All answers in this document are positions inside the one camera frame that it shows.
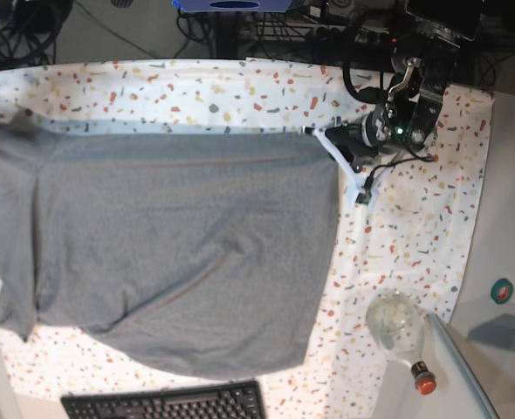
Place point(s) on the black computer keyboard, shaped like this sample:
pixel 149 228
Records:
pixel 241 399

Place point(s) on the blue box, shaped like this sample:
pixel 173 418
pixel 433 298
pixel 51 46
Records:
pixel 276 6

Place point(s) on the grey metal rail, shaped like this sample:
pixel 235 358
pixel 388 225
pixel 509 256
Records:
pixel 463 396

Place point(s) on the clear bottle with orange cap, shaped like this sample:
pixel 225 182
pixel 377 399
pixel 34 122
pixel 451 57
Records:
pixel 398 329

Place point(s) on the terrazzo patterned white tablecloth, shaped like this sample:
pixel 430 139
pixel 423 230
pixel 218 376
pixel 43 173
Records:
pixel 416 238

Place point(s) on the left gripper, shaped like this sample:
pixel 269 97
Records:
pixel 365 137

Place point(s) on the grey t-shirt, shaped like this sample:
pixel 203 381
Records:
pixel 200 255

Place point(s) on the green tape roll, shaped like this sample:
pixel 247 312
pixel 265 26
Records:
pixel 501 291

